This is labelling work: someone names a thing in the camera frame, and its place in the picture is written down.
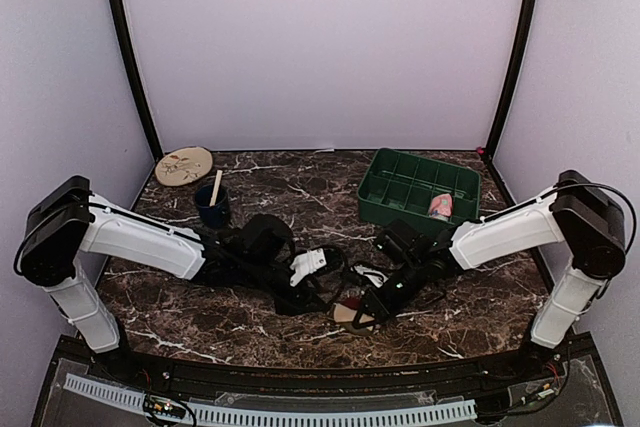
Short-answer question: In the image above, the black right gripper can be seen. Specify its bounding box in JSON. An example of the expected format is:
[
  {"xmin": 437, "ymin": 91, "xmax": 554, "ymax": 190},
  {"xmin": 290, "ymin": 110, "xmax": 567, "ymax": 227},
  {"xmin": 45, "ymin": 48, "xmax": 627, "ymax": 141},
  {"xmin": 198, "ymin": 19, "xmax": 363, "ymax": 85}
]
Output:
[{"xmin": 354, "ymin": 258, "xmax": 428, "ymax": 328}]

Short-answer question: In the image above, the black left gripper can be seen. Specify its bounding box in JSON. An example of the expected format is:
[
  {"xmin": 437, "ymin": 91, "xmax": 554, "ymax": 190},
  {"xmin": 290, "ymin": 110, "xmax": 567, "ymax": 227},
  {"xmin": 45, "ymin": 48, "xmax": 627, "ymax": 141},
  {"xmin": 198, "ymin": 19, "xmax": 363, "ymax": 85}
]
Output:
[{"xmin": 240, "ymin": 253, "xmax": 327, "ymax": 315}]

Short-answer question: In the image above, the pink patterned sock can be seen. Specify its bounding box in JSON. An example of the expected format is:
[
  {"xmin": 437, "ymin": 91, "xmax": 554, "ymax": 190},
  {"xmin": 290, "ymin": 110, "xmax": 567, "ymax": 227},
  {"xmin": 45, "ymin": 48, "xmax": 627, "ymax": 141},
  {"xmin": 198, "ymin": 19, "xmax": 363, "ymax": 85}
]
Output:
[{"xmin": 428, "ymin": 193, "xmax": 453, "ymax": 221}]

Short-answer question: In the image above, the green compartment tray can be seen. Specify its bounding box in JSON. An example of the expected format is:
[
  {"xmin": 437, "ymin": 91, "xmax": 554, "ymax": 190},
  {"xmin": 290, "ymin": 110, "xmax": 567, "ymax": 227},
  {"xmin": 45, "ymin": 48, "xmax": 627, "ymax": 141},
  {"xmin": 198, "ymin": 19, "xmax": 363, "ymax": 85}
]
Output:
[{"xmin": 357, "ymin": 148, "xmax": 481, "ymax": 237}]

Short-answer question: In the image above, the beige striped sock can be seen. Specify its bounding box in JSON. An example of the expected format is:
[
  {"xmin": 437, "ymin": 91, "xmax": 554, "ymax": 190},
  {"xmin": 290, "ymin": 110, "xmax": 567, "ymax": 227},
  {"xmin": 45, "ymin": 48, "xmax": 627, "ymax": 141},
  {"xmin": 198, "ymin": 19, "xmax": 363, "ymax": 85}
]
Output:
[{"xmin": 331, "ymin": 297, "xmax": 374, "ymax": 337}]

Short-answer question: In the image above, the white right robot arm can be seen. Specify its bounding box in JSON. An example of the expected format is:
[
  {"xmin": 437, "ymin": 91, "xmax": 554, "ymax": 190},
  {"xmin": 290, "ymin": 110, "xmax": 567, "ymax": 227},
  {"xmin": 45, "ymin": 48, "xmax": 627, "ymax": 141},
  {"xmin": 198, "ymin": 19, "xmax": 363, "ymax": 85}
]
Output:
[{"xmin": 351, "ymin": 170, "xmax": 638, "ymax": 381}]

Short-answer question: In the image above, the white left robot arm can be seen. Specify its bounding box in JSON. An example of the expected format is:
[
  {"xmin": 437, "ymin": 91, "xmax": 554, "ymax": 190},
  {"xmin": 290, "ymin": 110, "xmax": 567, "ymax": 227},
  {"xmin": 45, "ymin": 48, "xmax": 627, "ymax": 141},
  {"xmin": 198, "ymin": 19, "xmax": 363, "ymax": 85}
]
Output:
[{"xmin": 13, "ymin": 176, "xmax": 348, "ymax": 383}]

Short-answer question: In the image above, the dark blue mug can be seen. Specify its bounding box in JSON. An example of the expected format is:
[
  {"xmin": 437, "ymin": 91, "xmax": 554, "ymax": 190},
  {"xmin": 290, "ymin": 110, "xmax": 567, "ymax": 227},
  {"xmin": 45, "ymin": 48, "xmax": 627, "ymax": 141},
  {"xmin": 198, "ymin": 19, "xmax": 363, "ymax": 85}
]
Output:
[{"xmin": 194, "ymin": 185, "xmax": 231, "ymax": 229}]

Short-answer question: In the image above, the wooden stick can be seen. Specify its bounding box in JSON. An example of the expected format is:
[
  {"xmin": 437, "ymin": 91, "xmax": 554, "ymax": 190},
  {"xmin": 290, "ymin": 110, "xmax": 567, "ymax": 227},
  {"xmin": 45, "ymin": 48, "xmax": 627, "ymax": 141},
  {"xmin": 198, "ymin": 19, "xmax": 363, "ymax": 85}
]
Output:
[{"xmin": 209, "ymin": 169, "xmax": 223, "ymax": 208}]

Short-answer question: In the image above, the beige embroidered round coaster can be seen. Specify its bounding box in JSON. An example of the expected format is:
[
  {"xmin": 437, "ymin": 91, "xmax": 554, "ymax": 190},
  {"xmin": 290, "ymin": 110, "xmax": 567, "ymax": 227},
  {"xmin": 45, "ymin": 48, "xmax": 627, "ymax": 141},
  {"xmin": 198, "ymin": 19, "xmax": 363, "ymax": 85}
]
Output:
[{"xmin": 154, "ymin": 147, "xmax": 213, "ymax": 187}]

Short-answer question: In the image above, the black front rail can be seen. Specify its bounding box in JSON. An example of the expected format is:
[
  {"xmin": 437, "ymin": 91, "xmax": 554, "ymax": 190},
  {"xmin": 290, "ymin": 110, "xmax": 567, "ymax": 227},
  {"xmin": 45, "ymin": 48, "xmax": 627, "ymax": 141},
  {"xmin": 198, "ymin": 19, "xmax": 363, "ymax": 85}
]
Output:
[{"xmin": 128, "ymin": 351, "xmax": 516, "ymax": 397}]

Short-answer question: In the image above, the white slotted cable duct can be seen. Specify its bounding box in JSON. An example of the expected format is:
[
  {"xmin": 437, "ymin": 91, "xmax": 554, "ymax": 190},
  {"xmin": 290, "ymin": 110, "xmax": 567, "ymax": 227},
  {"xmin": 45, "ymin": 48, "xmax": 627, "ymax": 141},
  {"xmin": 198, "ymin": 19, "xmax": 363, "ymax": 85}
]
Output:
[{"xmin": 63, "ymin": 374, "xmax": 478, "ymax": 427}]

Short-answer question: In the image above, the right black frame post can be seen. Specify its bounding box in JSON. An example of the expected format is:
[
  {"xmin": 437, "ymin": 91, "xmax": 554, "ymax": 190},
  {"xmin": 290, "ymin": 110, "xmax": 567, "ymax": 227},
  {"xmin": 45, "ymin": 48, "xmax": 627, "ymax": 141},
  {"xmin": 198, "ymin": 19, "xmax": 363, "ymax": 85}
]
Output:
[{"xmin": 484, "ymin": 0, "xmax": 536, "ymax": 162}]

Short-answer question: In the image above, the black frame post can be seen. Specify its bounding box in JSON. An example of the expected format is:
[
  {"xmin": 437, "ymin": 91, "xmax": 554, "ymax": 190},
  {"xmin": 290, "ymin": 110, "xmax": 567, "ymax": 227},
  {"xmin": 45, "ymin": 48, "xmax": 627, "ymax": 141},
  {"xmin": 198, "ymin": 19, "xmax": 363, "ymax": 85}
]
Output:
[
  {"xmin": 484, "ymin": 0, "xmax": 536, "ymax": 162},
  {"xmin": 108, "ymin": 0, "xmax": 164, "ymax": 161}
]

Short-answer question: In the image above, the left black frame post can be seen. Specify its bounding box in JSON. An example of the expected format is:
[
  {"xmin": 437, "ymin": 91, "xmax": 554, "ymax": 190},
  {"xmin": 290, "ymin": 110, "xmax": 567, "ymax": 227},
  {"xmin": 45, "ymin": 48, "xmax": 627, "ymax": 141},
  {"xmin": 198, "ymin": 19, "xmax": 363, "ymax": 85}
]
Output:
[{"xmin": 108, "ymin": 0, "xmax": 164, "ymax": 161}]

